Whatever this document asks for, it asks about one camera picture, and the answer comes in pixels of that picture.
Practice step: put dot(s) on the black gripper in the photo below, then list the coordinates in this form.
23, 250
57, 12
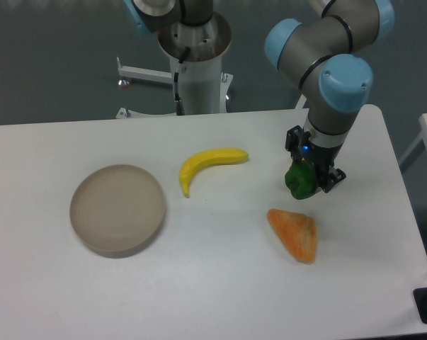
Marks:
298, 143

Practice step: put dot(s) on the green toy pepper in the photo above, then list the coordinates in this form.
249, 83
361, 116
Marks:
301, 180

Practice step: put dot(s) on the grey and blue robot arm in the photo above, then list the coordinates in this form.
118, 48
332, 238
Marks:
319, 59

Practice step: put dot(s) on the orange toy bread wedge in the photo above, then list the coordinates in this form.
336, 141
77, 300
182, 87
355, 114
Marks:
297, 232

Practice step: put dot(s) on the yellow toy banana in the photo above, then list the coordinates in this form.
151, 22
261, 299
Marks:
208, 158

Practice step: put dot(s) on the beige round shallow bowl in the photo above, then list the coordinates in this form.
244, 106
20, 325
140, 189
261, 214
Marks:
116, 211

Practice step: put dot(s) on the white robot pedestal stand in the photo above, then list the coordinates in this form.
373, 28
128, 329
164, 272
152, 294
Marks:
195, 55

